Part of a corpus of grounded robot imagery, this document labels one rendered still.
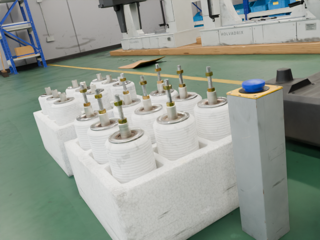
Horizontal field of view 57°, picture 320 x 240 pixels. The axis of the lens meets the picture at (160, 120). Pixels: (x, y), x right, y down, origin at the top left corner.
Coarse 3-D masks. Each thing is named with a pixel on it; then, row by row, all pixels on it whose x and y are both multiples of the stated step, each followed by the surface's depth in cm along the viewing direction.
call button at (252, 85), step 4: (248, 80) 54; (252, 80) 53; (256, 80) 53; (260, 80) 52; (264, 80) 52; (244, 84) 52; (248, 84) 52; (252, 84) 51; (256, 84) 51; (260, 84) 51; (264, 84) 52; (244, 88) 52; (248, 88) 52; (252, 88) 51; (256, 88) 52; (260, 88) 52
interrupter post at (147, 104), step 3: (147, 99) 75; (150, 99) 75; (144, 102) 75; (147, 102) 74; (150, 102) 75; (144, 105) 75; (147, 105) 75; (150, 105) 75; (144, 108) 75; (147, 108) 75; (150, 108) 75
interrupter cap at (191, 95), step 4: (188, 92) 84; (192, 92) 83; (172, 96) 83; (176, 96) 83; (188, 96) 82; (192, 96) 80; (196, 96) 79; (172, 100) 80; (176, 100) 79; (180, 100) 78; (184, 100) 78
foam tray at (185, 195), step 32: (160, 160) 63; (192, 160) 61; (224, 160) 66; (96, 192) 67; (128, 192) 55; (160, 192) 59; (192, 192) 63; (224, 192) 68; (128, 224) 56; (160, 224) 60; (192, 224) 65
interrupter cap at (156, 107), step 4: (152, 104) 79; (156, 104) 78; (160, 104) 77; (140, 108) 78; (152, 108) 77; (156, 108) 75; (160, 108) 74; (136, 112) 74; (140, 112) 74; (144, 112) 74; (148, 112) 73; (152, 112) 73
